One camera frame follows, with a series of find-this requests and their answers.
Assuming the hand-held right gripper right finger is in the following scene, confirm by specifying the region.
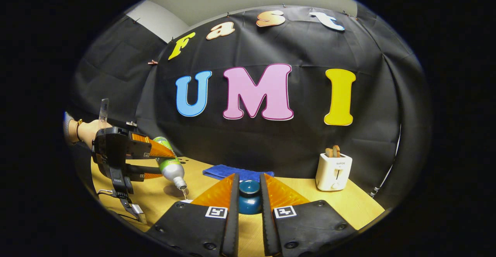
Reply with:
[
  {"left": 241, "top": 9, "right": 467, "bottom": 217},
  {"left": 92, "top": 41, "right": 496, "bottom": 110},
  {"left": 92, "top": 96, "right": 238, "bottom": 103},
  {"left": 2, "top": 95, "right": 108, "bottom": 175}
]
[{"left": 259, "top": 173, "right": 357, "bottom": 257}]

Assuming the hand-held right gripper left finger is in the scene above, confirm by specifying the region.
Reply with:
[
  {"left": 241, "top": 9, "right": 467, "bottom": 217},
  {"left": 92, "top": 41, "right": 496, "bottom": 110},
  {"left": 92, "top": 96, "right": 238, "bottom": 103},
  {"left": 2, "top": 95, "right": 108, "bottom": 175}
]
[{"left": 145, "top": 173, "right": 241, "bottom": 257}]

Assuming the silver green water bottle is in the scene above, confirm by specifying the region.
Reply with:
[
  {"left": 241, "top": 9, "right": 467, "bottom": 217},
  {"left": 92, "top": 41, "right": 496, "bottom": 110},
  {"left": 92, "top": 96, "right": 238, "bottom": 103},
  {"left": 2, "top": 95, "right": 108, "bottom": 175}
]
[{"left": 153, "top": 136, "right": 188, "bottom": 191}]

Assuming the teal teacup lid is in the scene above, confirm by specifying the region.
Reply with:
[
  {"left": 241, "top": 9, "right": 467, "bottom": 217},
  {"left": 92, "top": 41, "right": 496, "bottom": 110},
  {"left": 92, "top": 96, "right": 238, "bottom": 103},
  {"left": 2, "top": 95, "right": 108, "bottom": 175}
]
[{"left": 238, "top": 179, "right": 262, "bottom": 215}]

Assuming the blue towel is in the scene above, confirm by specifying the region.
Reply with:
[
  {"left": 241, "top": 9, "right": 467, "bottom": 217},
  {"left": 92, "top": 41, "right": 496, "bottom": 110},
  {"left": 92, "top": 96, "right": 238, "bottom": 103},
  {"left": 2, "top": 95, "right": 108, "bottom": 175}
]
[{"left": 202, "top": 164, "right": 275, "bottom": 183}]

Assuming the black backdrop cloth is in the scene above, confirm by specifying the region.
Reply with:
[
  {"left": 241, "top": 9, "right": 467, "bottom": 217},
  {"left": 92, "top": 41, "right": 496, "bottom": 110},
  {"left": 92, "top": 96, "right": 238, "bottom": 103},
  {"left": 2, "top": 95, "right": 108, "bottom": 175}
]
[{"left": 66, "top": 5, "right": 431, "bottom": 211}]

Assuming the white toaster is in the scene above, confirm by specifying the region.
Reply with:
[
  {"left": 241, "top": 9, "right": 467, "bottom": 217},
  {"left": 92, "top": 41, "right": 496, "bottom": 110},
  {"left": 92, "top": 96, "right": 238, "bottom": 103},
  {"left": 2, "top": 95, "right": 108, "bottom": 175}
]
[{"left": 315, "top": 152, "right": 353, "bottom": 191}]

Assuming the white wall cable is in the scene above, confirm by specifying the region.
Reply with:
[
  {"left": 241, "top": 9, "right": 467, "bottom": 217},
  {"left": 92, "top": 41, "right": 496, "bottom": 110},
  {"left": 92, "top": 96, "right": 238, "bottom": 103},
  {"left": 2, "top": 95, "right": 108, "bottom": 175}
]
[{"left": 369, "top": 124, "right": 402, "bottom": 198}]

